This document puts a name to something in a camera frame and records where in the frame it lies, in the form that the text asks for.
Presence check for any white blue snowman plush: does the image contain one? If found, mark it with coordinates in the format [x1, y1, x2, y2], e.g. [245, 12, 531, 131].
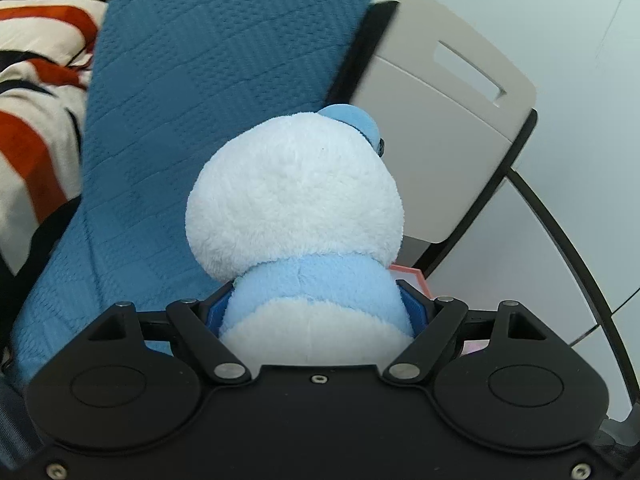
[186, 104, 414, 372]

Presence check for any pink cardboard storage box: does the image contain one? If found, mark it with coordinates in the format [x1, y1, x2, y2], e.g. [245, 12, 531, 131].
[388, 263, 492, 356]

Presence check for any white round table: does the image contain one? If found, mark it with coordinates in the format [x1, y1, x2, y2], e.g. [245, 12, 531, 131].
[421, 171, 639, 422]

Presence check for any beige folding chair back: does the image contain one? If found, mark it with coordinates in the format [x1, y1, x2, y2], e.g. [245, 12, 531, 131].
[349, 0, 539, 245]

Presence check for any blue textured cushion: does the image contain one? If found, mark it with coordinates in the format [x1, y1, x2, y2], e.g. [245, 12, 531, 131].
[6, 0, 371, 389]

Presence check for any red black striped blanket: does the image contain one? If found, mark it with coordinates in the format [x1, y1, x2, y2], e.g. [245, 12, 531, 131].
[1, 0, 106, 278]

